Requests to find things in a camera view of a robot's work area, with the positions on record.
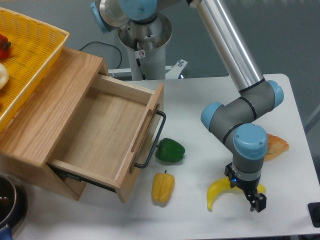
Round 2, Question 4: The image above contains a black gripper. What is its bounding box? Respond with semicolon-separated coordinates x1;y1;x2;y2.
224;162;267;213

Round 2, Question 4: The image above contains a yellow banana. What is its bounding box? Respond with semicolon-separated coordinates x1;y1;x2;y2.
206;177;267;212

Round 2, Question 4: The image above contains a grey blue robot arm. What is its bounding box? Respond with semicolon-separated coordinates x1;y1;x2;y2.
90;0;284;212

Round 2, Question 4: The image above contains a black corner device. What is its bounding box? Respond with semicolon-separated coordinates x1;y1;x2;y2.
307;202;320;228

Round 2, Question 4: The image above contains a golden croissant pastry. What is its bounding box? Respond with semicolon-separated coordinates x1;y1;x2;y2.
264;133;290;161

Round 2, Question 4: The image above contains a yellow bell pepper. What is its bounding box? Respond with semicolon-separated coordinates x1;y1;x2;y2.
151;170;175;204

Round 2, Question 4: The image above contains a green bell pepper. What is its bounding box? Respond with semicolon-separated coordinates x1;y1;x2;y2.
155;138;186;163

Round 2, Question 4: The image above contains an open wooden drawer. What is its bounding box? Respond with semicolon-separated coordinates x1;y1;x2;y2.
47;74;165;203

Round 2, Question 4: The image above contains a wooden drawer cabinet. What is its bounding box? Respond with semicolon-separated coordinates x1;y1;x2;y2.
0;48;109;200

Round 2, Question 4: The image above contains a dark metal pot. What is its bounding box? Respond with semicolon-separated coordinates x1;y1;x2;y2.
0;173;28;240

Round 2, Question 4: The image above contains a yellow plastic basket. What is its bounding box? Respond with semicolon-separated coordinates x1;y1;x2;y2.
0;8;70;129

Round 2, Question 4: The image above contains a pale round vegetable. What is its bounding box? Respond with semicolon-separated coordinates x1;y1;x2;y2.
0;63;9;89

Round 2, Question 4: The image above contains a red bell pepper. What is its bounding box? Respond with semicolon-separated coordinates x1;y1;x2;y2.
0;34;11;59

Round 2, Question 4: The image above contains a black metal drawer handle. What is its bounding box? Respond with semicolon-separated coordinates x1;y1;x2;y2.
133;110;167;169

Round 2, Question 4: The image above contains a white metal base bracket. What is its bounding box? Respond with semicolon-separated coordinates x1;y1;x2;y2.
109;59;188;81

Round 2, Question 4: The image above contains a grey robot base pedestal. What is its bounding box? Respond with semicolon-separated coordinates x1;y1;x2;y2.
118;13;172;78

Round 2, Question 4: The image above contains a black cable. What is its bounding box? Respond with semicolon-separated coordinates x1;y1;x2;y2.
78;41;123;71

